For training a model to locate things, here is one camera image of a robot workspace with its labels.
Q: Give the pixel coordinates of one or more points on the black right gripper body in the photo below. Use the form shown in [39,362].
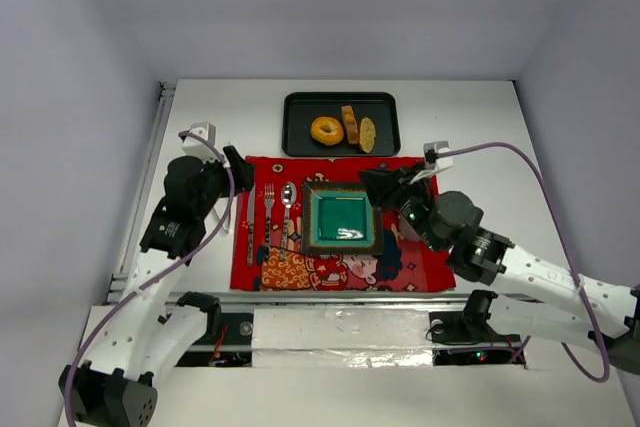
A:
[400,192]

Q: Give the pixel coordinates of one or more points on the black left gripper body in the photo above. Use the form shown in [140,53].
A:
[226,173]

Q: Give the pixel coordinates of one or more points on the pale bread slice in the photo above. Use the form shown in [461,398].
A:
[367,135]

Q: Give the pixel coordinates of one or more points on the brown bread slice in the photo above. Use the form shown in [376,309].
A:
[350,124]

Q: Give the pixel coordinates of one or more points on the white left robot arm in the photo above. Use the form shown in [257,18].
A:
[113,379]

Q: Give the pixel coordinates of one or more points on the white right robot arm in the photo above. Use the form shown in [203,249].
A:
[594,313]

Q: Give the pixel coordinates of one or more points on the teal square plate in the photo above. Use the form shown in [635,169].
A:
[337,218]

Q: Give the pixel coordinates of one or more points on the black baking tray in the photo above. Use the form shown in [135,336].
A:
[302,108]

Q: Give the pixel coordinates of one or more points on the glazed donut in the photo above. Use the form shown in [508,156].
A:
[327,131]

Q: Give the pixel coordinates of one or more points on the red patterned placemat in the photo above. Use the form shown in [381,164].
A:
[404,266]

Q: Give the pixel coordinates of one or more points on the silver foil covered panel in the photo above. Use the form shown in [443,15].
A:
[340,337]

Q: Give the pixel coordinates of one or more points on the patterned handle fork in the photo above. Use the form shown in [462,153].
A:
[269,200]

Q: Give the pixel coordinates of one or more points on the patterned handle knife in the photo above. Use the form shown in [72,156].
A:
[250,218]

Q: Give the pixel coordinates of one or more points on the patterned handle spoon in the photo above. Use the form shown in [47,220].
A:
[288,199]

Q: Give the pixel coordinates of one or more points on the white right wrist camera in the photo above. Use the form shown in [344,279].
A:
[435,157]

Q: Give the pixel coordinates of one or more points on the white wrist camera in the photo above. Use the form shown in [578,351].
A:
[197,141]
[435,157]

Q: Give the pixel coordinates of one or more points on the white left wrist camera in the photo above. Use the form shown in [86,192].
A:
[197,141]

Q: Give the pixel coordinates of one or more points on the aluminium frame rail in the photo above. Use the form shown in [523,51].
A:
[248,115]

